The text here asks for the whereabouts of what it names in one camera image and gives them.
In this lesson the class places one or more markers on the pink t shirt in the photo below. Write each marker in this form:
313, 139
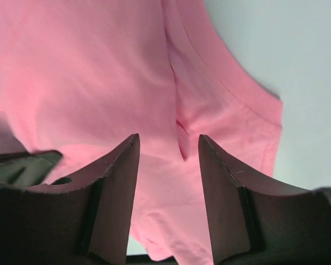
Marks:
80, 76

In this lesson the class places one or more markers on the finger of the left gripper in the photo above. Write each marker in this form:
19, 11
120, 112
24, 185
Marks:
25, 168

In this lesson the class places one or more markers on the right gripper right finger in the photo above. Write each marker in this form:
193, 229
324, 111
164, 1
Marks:
255, 219

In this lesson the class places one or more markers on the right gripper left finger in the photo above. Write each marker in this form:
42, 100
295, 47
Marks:
82, 218

